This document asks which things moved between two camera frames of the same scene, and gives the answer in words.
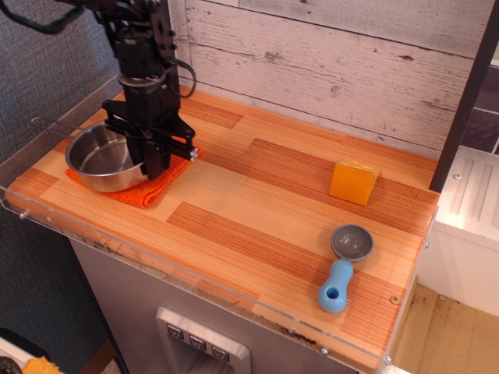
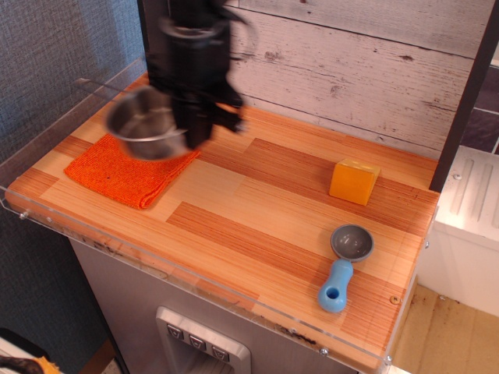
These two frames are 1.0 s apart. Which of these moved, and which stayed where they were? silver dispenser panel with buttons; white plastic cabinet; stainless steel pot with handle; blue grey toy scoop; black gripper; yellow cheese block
Moved: stainless steel pot with handle; black gripper
Stayed: white plastic cabinet; silver dispenser panel with buttons; blue grey toy scoop; yellow cheese block
